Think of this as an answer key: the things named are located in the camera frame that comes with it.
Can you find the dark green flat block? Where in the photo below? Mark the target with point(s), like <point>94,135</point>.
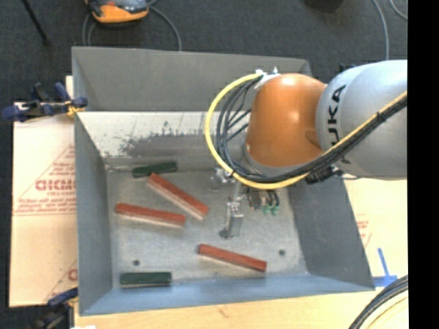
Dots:
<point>154,169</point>
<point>145,279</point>

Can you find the red-brown flat block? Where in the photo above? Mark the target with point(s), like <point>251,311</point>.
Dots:
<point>150,214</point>
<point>233,257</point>
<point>178,194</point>

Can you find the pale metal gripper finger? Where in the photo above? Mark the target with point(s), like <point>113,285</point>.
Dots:
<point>227,222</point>
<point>237,224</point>

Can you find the brown cardboard board, red print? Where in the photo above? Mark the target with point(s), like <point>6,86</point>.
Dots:
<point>41,238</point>

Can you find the grey metal bin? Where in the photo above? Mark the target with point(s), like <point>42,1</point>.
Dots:
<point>154,81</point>

